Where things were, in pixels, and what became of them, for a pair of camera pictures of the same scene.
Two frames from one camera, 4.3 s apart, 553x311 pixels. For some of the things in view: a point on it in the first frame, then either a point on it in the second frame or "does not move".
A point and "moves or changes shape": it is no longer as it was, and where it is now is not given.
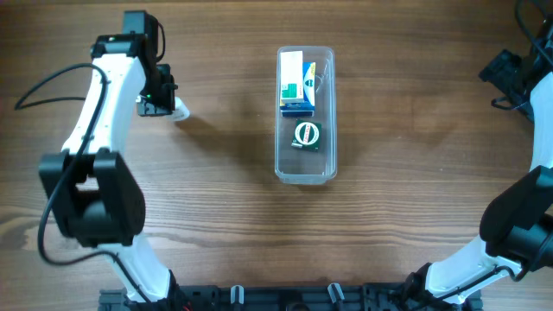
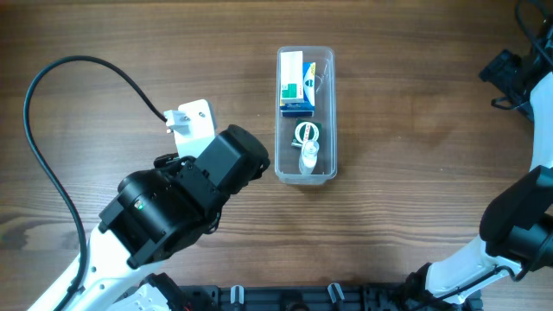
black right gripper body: (505, 66) does not move
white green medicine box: (291, 72) does not move
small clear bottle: (181, 113) moves or changes shape
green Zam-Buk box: (307, 135) does not move
